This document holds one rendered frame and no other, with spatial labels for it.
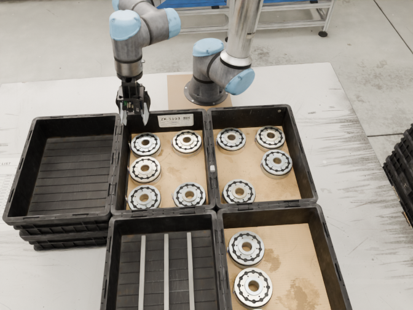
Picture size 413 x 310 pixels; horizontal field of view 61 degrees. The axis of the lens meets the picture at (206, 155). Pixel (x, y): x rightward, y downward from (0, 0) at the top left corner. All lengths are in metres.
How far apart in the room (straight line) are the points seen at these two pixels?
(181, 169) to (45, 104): 0.79
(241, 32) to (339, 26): 2.40
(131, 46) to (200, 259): 0.61
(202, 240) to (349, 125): 0.85
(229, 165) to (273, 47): 2.05
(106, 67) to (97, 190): 1.90
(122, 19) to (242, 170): 0.61
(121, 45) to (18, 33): 2.77
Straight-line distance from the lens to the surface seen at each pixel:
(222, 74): 1.28
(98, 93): 1.70
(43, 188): 1.27
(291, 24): 3.20
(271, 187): 1.17
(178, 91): 1.50
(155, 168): 1.16
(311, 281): 1.06
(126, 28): 0.90
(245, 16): 1.18
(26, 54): 3.36
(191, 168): 1.19
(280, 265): 1.06
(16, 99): 1.81
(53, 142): 1.38
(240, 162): 1.21
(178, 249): 1.06
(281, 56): 3.05
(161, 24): 0.96
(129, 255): 1.07
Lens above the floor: 1.81
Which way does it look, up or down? 53 degrees down
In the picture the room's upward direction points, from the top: straight up
